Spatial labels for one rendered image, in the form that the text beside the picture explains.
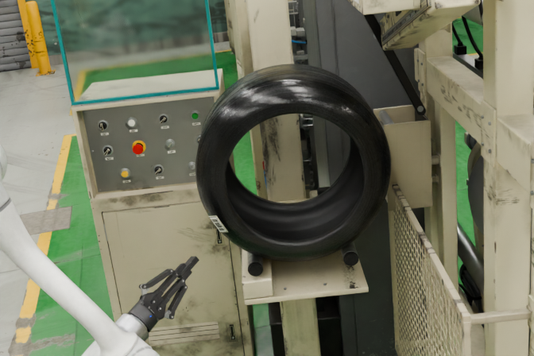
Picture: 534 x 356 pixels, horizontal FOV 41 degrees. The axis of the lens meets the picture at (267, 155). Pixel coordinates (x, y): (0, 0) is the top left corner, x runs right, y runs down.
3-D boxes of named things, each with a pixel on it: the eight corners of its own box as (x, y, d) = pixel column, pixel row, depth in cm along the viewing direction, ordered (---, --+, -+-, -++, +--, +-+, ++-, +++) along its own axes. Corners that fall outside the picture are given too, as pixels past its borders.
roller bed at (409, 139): (377, 188, 254) (373, 108, 244) (419, 184, 254) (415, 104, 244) (388, 211, 235) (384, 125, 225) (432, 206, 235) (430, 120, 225)
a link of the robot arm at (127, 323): (126, 350, 187) (141, 333, 190) (141, 354, 180) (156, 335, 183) (104, 326, 185) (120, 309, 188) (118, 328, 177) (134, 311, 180)
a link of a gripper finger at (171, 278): (148, 305, 190) (145, 301, 189) (174, 273, 195) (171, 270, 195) (154, 305, 186) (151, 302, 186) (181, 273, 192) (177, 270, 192)
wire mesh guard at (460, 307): (395, 348, 264) (385, 172, 241) (400, 347, 264) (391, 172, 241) (466, 555, 180) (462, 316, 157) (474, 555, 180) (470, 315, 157)
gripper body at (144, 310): (121, 311, 187) (145, 285, 192) (141, 333, 189) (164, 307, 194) (133, 312, 181) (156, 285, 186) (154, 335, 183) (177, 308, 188)
